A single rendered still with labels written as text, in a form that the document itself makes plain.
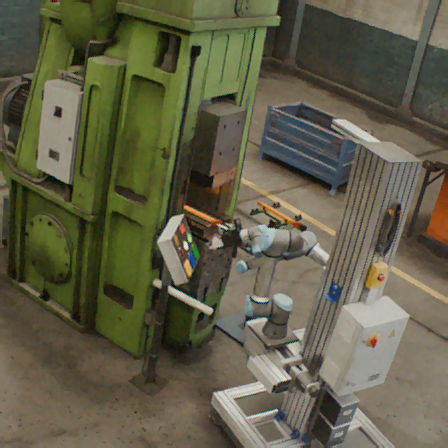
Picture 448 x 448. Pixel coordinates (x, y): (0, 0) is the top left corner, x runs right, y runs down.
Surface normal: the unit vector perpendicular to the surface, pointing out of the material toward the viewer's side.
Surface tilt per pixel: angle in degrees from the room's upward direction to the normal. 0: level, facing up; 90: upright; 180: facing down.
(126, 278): 90
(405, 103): 90
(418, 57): 90
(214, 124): 90
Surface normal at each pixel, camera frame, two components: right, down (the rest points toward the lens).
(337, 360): -0.89, 0.08
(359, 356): 0.43, 0.47
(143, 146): -0.61, 0.26
